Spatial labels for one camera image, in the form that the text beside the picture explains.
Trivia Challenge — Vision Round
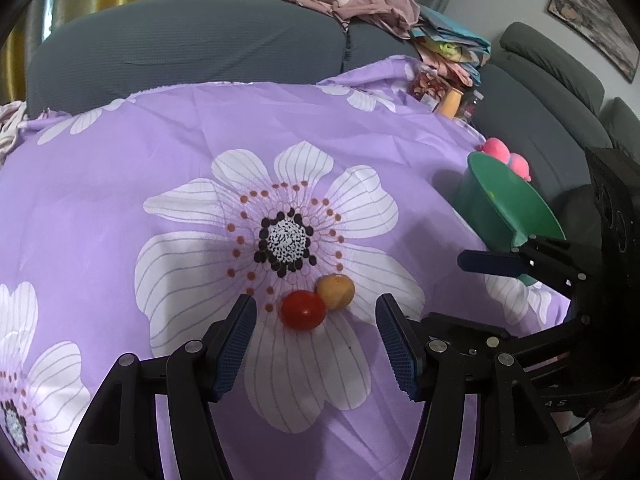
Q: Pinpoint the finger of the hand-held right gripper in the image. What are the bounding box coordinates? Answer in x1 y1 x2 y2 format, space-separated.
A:
422 312 588 368
457 235 587 295

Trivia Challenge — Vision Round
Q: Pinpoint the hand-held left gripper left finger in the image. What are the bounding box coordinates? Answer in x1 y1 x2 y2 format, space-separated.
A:
57 294 258 480

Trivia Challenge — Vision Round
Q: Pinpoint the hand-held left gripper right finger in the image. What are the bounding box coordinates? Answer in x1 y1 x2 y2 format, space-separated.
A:
375 294 583 480

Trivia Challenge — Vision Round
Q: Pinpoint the green plastic bowl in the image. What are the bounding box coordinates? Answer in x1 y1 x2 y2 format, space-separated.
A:
452 152 568 287

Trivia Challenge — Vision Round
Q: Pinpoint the red tomato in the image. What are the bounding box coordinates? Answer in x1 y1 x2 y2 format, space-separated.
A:
279 290 327 332

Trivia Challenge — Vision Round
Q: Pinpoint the brown longan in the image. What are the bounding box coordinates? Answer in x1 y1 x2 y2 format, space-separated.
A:
316 274 357 311

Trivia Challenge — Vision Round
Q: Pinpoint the pink plush toy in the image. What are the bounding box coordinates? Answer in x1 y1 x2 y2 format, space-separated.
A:
480 137 533 181

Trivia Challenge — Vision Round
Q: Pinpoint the clear jar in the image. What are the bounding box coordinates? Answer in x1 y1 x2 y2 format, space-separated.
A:
457 91 483 126

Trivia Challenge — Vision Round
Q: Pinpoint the yellow bottle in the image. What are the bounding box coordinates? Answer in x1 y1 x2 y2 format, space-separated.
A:
436 87 466 120

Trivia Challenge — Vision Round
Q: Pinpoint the grey cushioned armchair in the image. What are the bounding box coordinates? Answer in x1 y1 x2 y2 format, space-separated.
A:
470 21 640 201

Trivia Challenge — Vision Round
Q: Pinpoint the dark red snack bag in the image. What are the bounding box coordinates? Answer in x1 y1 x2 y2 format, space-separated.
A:
407 70 451 111

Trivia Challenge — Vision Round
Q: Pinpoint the purple floral tablecloth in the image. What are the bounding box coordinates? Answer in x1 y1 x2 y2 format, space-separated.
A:
0 55 573 480

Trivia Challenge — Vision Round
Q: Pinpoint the stack of folded cloths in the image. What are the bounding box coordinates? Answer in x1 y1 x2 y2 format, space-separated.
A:
410 5 493 86

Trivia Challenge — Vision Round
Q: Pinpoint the pink clothes pile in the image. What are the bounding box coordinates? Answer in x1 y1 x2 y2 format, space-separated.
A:
242 0 421 38

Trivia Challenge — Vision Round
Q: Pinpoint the grey sofa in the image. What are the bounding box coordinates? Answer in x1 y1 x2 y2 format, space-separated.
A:
27 0 421 118

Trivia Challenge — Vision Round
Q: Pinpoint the white printed cloth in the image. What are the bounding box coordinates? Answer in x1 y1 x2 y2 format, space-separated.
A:
0 100 31 166

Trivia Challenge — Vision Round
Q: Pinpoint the framed wall picture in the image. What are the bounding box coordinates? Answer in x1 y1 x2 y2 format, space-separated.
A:
545 0 640 85

